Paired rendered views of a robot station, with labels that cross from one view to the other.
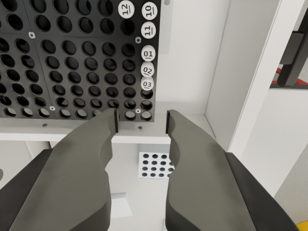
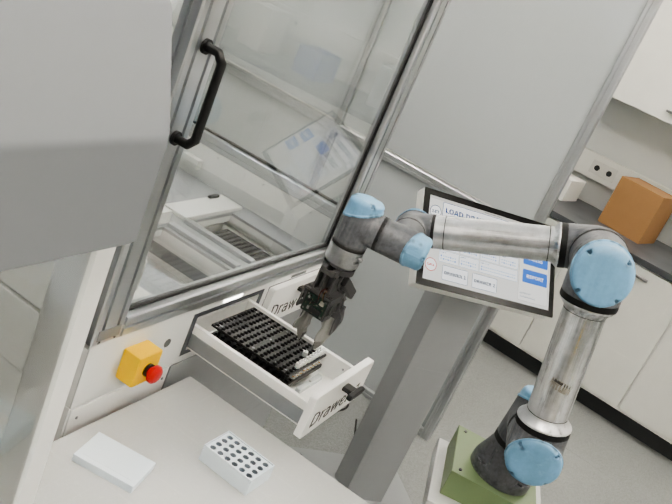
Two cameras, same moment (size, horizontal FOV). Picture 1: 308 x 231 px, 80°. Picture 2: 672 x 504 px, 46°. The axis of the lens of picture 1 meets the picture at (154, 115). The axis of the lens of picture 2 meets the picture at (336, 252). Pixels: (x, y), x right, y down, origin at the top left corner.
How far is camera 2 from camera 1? 180 cm
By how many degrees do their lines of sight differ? 101
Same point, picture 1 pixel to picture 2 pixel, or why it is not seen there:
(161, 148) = (243, 448)
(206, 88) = not seen: hidden behind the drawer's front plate
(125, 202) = (147, 467)
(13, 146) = (165, 359)
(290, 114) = not seen: outside the picture
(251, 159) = not seen: outside the picture
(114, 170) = (171, 445)
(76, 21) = (286, 347)
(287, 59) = (350, 389)
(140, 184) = (178, 473)
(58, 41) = (277, 344)
